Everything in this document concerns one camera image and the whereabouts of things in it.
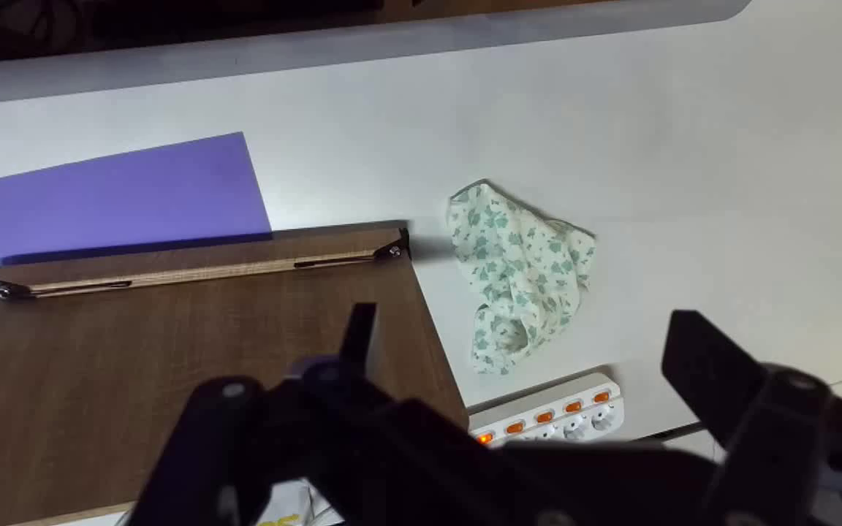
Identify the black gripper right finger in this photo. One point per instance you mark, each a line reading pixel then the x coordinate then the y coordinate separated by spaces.
pixel 782 438

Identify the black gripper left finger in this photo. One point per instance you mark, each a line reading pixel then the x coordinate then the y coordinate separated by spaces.
pixel 225 438

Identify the white and green floral cloth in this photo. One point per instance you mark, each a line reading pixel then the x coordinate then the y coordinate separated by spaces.
pixel 513 263

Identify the wooden board stand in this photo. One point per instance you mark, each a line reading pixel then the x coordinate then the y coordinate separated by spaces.
pixel 146 351

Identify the white power strip orange switches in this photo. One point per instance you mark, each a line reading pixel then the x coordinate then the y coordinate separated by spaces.
pixel 555 409

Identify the purple paper sheet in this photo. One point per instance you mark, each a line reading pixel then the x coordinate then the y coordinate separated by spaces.
pixel 118 200

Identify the grey table edge rail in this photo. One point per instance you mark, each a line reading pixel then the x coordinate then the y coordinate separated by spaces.
pixel 342 45

